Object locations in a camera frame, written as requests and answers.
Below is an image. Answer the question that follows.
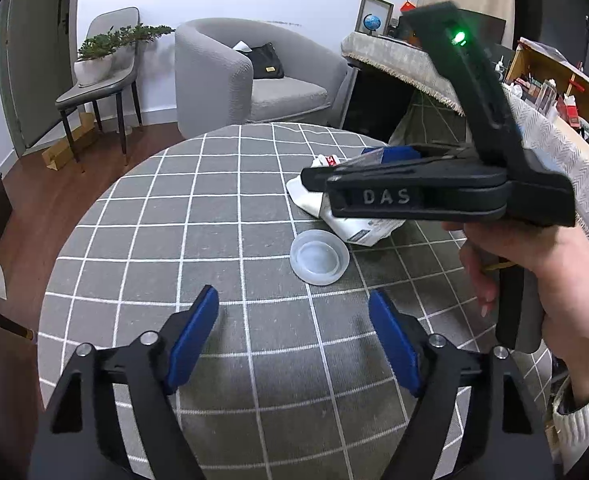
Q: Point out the white paper packaging box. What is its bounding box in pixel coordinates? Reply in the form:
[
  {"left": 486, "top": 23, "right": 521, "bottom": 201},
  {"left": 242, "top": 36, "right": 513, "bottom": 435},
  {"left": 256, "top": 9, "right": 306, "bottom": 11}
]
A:
[{"left": 286, "top": 148, "right": 416, "bottom": 247}]

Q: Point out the clear plastic lid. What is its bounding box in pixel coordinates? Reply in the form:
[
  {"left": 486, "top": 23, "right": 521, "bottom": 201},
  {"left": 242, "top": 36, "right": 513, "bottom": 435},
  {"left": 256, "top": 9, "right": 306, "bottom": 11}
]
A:
[{"left": 290, "top": 230, "right": 349, "bottom": 286}]

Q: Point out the white sweater forearm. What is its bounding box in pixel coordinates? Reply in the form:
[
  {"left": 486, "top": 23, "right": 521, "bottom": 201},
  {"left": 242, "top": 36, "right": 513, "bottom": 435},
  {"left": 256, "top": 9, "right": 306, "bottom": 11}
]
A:
[{"left": 552, "top": 378, "right": 589, "bottom": 472}]

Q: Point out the right hand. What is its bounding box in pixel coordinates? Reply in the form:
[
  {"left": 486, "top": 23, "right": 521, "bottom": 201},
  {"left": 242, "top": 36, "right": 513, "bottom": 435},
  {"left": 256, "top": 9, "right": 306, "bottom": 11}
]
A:
[{"left": 443, "top": 221, "right": 589, "bottom": 408}]

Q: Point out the long sideboard beige cloth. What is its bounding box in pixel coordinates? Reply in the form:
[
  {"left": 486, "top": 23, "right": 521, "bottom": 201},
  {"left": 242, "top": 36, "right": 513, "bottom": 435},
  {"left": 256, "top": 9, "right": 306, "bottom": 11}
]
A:
[{"left": 341, "top": 32, "right": 589, "bottom": 238}]

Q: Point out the wooden shelf box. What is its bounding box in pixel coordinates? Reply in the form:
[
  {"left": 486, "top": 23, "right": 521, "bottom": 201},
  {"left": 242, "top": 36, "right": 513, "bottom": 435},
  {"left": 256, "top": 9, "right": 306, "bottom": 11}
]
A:
[{"left": 505, "top": 38, "right": 589, "bottom": 157}]

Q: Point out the grey checked tablecloth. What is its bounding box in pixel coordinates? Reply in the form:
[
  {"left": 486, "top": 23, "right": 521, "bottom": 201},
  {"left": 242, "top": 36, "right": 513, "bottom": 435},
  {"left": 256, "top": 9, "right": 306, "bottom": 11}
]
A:
[{"left": 37, "top": 124, "right": 495, "bottom": 479}]

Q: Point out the black monitor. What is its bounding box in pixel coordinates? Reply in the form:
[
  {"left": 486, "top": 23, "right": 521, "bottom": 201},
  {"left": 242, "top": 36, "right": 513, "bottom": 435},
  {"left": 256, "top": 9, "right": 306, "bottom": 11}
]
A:
[{"left": 387, "top": 10, "right": 507, "bottom": 62}]

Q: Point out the small blue globe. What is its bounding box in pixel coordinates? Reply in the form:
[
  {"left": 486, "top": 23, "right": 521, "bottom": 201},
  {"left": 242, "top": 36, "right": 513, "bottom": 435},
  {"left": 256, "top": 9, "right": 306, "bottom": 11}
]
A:
[{"left": 363, "top": 13, "right": 381, "bottom": 36}]

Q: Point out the framed picture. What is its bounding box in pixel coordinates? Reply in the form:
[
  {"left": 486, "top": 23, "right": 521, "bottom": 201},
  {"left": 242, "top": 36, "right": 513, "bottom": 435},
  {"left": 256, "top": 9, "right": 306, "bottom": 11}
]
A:
[{"left": 355, "top": 0, "right": 394, "bottom": 36}]

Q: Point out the flat cardboard box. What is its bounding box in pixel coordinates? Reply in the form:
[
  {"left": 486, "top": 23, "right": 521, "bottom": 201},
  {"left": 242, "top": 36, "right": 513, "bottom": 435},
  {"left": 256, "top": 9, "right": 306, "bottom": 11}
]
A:
[{"left": 42, "top": 112, "right": 100, "bottom": 172}]

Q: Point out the grey armchair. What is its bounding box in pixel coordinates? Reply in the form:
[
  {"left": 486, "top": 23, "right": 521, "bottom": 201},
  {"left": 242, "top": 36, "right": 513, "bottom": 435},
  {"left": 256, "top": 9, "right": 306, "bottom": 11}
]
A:
[{"left": 175, "top": 18, "right": 351, "bottom": 139}]

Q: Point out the black handbag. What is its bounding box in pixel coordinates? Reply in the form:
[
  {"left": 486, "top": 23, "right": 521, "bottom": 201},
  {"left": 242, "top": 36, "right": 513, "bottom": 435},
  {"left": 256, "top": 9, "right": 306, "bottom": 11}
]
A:
[{"left": 244, "top": 42, "right": 285, "bottom": 79}]

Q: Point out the potted green plant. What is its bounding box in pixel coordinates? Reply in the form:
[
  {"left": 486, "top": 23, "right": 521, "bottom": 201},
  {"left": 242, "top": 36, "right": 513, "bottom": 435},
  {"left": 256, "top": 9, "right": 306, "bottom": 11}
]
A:
[{"left": 73, "top": 23, "right": 174, "bottom": 88}]

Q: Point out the grey dining chair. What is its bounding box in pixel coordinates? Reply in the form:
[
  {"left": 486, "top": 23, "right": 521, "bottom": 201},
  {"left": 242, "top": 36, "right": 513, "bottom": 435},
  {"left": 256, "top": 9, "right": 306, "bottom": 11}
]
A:
[{"left": 54, "top": 5, "right": 145, "bottom": 166}]

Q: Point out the grey door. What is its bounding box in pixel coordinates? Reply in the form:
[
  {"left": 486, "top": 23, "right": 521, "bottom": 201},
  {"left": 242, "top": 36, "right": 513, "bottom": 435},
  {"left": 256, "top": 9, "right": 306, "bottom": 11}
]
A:
[{"left": 0, "top": 0, "right": 74, "bottom": 156}]

